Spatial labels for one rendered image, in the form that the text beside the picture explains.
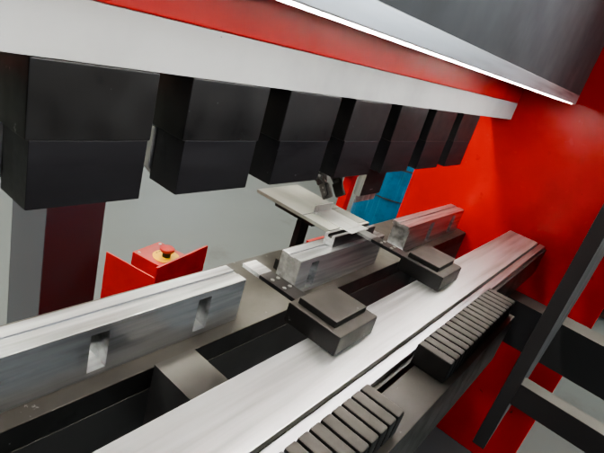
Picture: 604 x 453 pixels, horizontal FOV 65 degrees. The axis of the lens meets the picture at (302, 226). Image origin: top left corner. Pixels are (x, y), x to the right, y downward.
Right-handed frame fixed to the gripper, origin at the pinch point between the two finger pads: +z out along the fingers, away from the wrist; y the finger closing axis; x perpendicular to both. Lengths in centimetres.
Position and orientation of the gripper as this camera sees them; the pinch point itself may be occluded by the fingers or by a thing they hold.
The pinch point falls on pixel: (333, 190)
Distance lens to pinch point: 129.4
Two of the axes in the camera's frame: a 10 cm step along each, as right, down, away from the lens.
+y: 6.1, -1.4, 7.8
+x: -7.4, 2.4, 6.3
